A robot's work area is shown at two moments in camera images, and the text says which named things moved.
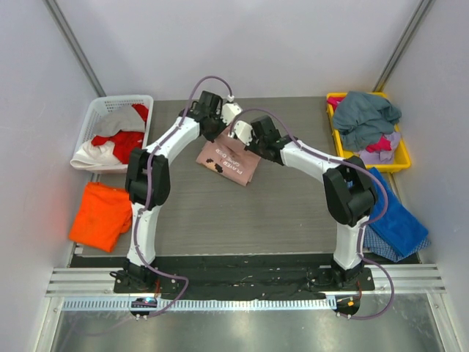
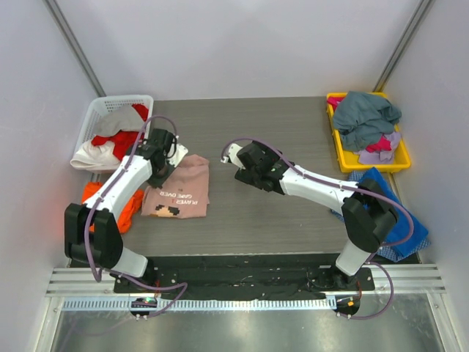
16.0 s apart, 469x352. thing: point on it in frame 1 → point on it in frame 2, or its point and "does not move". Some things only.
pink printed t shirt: [227, 157] → [184, 194]
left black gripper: [214, 129] → [163, 172]
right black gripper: [257, 144] → [246, 175]
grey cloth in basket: [111, 121] does not move
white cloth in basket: [97, 158] does not move
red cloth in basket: [125, 141] does not move
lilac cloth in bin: [384, 157] does not move
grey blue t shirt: [361, 119] does not move
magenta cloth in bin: [382, 145] does not move
